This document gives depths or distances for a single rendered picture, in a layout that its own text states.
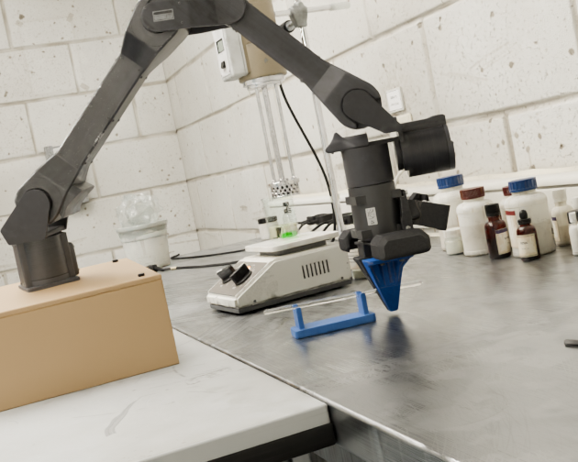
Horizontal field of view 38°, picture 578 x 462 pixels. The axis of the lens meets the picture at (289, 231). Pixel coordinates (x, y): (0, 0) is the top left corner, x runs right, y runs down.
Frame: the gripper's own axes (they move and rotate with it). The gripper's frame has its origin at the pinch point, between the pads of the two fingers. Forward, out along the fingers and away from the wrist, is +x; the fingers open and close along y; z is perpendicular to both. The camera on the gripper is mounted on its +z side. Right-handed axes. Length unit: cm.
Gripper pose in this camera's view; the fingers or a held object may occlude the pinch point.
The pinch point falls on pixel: (388, 282)
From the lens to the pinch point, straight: 104.4
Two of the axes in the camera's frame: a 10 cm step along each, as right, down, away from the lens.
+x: 1.8, 9.8, 0.7
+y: -1.9, -0.4, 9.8
